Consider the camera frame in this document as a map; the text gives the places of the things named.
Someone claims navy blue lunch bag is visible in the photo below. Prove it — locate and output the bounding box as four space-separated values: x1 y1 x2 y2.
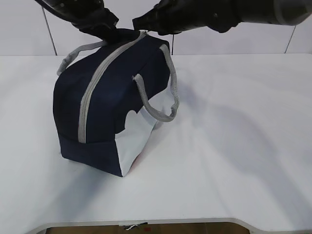
53 29 179 177

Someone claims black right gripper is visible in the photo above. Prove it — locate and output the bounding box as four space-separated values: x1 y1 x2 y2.
132 0 241 36

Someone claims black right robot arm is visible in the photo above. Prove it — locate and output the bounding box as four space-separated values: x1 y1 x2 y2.
133 0 312 36

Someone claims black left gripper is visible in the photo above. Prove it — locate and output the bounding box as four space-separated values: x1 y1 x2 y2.
70 0 122 44

